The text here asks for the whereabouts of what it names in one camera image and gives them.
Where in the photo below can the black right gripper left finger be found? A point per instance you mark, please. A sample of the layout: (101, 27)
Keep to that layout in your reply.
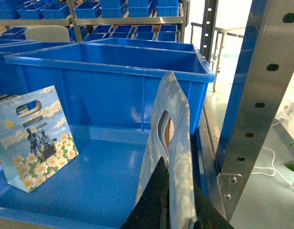
(152, 209)

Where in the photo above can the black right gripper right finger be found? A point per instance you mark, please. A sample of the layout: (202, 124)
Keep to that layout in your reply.
(208, 217)

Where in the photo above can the flower gift bag with figures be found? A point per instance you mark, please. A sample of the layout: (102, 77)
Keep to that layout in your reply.
(35, 138)

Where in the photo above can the blue plastic tray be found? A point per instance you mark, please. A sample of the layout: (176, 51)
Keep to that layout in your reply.
(96, 190)

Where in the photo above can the large blue crate behind tray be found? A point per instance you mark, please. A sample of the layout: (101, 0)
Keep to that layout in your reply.
(112, 85)

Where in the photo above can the perforated steel rack post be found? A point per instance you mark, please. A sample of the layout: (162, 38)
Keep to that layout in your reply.
(264, 70)

